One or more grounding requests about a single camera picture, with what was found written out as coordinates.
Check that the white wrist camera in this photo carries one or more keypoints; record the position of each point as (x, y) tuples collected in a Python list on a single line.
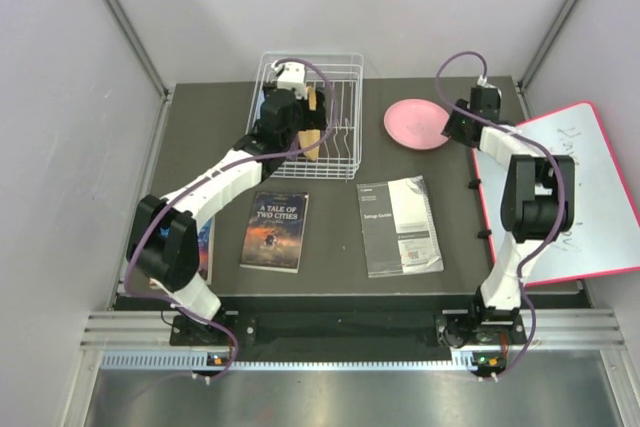
[(484, 81), (291, 76)]

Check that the aluminium frame rail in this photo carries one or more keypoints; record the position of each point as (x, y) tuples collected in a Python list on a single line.
[(557, 329)]

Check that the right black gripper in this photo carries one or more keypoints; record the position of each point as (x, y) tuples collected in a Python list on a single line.
[(450, 129)]

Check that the orange plate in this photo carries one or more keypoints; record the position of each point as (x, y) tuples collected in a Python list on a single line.
[(308, 138)]

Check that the blue fantasy cover book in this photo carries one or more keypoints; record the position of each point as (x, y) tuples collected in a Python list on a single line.
[(206, 236)]

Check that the pink framed whiteboard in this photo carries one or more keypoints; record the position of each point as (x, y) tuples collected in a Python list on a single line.
[(604, 237)]

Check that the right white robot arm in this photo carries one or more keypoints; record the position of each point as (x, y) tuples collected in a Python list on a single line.
[(537, 205)]

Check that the grey setup guide booklet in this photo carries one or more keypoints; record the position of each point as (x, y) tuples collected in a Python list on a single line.
[(398, 228)]

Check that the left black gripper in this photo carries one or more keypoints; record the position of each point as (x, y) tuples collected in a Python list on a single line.
[(313, 119)]

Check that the pink plate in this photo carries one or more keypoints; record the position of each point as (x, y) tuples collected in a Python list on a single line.
[(416, 124)]

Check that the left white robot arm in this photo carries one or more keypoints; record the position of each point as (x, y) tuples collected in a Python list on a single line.
[(163, 242)]

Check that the grey slotted cable duct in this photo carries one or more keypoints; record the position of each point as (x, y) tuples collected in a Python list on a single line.
[(211, 362)]

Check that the Tale of Two Cities book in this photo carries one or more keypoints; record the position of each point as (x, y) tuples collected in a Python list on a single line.
[(275, 231)]

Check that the white wire dish rack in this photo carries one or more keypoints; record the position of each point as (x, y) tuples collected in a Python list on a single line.
[(334, 84)]

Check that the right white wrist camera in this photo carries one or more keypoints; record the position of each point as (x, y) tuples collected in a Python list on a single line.
[(484, 81)]

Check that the blue plate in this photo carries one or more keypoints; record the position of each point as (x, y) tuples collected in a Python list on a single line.
[(259, 102)]

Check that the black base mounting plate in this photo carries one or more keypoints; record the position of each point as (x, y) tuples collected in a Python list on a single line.
[(367, 328)]

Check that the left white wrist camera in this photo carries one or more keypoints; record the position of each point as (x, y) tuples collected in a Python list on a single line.
[(291, 76)]

